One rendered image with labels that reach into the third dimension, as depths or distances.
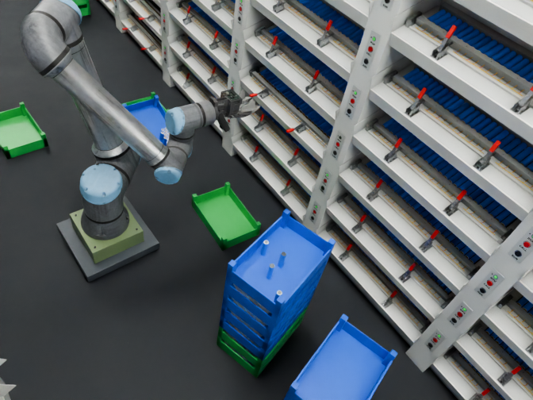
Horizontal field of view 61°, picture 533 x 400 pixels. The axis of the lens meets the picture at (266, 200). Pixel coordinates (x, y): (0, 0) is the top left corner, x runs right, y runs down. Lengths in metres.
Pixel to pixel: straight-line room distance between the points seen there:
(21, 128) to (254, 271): 1.68
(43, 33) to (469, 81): 1.18
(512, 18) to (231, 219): 1.43
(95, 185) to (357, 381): 1.13
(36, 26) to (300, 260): 1.04
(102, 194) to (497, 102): 1.31
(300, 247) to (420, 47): 0.71
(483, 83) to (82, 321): 1.58
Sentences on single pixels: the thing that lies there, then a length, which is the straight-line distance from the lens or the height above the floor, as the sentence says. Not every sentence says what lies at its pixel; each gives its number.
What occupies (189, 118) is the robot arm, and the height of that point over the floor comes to 0.66.
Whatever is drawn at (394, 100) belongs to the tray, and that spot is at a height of 0.89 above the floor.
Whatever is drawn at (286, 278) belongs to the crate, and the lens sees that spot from 1.44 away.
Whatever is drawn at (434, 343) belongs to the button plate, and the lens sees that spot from 1.85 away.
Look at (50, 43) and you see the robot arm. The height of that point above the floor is 0.94.
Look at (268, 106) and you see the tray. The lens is 2.03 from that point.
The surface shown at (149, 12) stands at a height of 0.31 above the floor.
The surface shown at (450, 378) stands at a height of 0.10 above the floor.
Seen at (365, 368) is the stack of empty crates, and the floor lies 0.32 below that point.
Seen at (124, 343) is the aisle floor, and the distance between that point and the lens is 1.85.
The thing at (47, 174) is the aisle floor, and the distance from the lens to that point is 2.44.
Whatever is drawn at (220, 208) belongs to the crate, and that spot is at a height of 0.00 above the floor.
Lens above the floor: 1.68
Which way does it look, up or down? 47 degrees down
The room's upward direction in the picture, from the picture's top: 12 degrees clockwise
